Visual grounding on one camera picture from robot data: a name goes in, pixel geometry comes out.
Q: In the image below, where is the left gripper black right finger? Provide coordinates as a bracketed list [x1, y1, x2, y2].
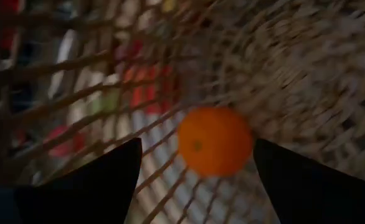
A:
[252, 138, 365, 224]

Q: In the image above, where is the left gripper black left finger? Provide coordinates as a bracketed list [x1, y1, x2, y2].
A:
[14, 138, 143, 224]

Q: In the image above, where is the orange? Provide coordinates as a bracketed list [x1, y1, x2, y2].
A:
[178, 106, 254, 178]

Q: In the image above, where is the woven wicker basket with handles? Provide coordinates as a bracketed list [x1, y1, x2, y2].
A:
[0, 0, 365, 224]

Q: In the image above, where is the grey woven placemat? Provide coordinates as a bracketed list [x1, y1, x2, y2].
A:
[101, 107, 283, 224]

